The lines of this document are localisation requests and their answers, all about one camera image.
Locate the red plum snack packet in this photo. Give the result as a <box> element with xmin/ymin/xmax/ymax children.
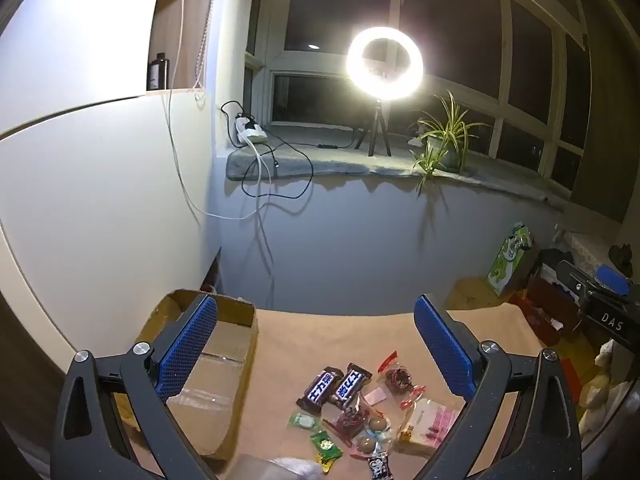
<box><xmin>376</xmin><ymin>351</ymin><xmax>427</xmax><ymax>413</ymax></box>
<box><xmin>322</xmin><ymin>402</ymin><xmax>373</xmax><ymax>443</ymax></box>

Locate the thin white cable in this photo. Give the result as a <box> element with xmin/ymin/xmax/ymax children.
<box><xmin>162</xmin><ymin>0</ymin><xmax>261</xmax><ymax>221</ymax></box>

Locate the pale green candy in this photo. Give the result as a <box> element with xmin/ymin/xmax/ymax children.
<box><xmin>289</xmin><ymin>410</ymin><xmax>323</xmax><ymax>433</ymax></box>

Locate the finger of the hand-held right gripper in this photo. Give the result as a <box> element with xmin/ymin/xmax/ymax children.
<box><xmin>557</xmin><ymin>259</ymin><xmax>626</xmax><ymax>306</ymax></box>
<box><xmin>598</xmin><ymin>264</ymin><xmax>632</xmax><ymax>297</ymax></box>

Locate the wooden shelf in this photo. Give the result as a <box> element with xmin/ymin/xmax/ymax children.
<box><xmin>147</xmin><ymin>0</ymin><xmax>221</xmax><ymax>96</ymax></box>

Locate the white bead chain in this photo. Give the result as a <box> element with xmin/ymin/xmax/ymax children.
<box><xmin>192</xmin><ymin>0</ymin><xmax>221</xmax><ymax>91</ymax></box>

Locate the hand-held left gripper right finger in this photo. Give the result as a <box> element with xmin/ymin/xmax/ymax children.
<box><xmin>413</xmin><ymin>294</ymin><xmax>583</xmax><ymax>480</ymax></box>

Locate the black and white snack packet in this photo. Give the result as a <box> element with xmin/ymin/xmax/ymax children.
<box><xmin>367</xmin><ymin>452</ymin><xmax>393</xmax><ymax>480</ymax></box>

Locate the dark curtain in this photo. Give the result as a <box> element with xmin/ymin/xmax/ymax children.
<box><xmin>570</xmin><ymin>0</ymin><xmax>640</xmax><ymax>221</ymax></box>

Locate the potted spider plant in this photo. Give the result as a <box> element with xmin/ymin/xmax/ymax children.
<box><xmin>407</xmin><ymin>91</ymin><xmax>496</xmax><ymax>193</ymax></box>

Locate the thick white cable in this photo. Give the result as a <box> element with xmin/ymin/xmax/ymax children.
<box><xmin>247</xmin><ymin>135</ymin><xmax>276</xmax><ymax>311</ymax></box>

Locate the cardboard box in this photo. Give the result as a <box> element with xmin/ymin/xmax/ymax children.
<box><xmin>114</xmin><ymin>288</ymin><xmax>259</xmax><ymax>461</ymax></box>

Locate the dark bottle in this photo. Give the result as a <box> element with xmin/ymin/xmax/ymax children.
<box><xmin>146</xmin><ymin>53</ymin><xmax>171</xmax><ymax>92</ymax></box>

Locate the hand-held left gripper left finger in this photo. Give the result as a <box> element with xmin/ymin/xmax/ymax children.
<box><xmin>50</xmin><ymin>292</ymin><xmax>221</xmax><ymax>480</ymax></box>

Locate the black tripod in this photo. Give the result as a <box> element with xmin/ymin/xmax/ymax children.
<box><xmin>355</xmin><ymin>100</ymin><xmax>393</xmax><ymax>157</ymax></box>

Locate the pink and white snack packet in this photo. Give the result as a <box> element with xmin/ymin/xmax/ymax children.
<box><xmin>397</xmin><ymin>397</ymin><xmax>461</xmax><ymax>456</ymax></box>

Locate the green candy packet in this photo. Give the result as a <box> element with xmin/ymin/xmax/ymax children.
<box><xmin>309</xmin><ymin>430</ymin><xmax>343</xmax><ymax>461</ymax></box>

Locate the red box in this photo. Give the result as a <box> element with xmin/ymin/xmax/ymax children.
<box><xmin>510</xmin><ymin>275</ymin><xmax>576</xmax><ymax>346</ymax></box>

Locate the dark cloth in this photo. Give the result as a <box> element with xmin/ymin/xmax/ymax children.
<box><xmin>537</xmin><ymin>247</ymin><xmax>576</xmax><ymax>281</ymax></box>

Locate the white power strip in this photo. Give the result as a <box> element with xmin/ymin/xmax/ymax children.
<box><xmin>234</xmin><ymin>116</ymin><xmax>268</xmax><ymax>145</ymax></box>

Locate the white cloth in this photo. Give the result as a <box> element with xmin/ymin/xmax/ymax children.
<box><xmin>270</xmin><ymin>456</ymin><xmax>323</xmax><ymax>480</ymax></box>

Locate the green printed box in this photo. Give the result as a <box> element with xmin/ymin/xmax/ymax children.
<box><xmin>487</xmin><ymin>221</ymin><xmax>536</xmax><ymax>297</ymax></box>

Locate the ring light black cable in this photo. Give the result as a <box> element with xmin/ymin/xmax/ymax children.
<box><xmin>270</xmin><ymin>127</ymin><xmax>368</xmax><ymax>150</ymax></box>

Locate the dark figurine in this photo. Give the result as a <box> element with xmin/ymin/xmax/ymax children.
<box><xmin>610</xmin><ymin>244</ymin><xmax>640</xmax><ymax>276</ymax></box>

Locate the dark chocolate bar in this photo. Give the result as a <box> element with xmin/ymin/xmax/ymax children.
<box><xmin>296</xmin><ymin>367</ymin><xmax>345</xmax><ymax>415</ymax></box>
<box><xmin>327</xmin><ymin>362</ymin><xmax>373</xmax><ymax>411</ymax></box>

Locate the cream plush toy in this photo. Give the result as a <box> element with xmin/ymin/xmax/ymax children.
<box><xmin>580</xmin><ymin>340</ymin><xmax>636</xmax><ymax>431</ymax></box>

